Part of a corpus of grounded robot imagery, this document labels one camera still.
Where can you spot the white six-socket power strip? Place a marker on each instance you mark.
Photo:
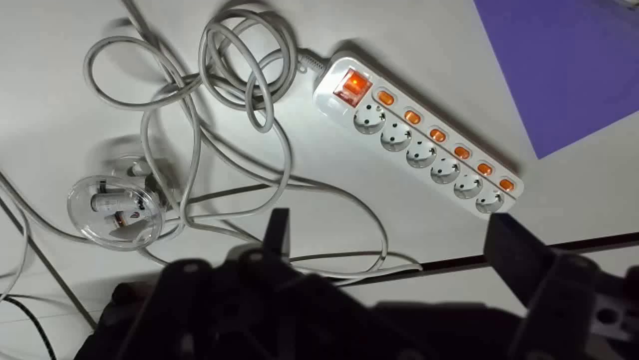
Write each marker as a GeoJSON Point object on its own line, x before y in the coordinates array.
{"type": "Point", "coordinates": [411, 137]}

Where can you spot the purple paper sheet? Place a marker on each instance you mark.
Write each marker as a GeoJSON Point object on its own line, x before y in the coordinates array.
{"type": "Point", "coordinates": [571, 66]}

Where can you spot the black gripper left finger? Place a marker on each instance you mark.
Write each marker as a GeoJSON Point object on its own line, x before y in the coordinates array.
{"type": "Point", "coordinates": [275, 238]}

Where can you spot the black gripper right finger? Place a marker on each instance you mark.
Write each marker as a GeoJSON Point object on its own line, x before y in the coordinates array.
{"type": "Point", "coordinates": [519, 258]}

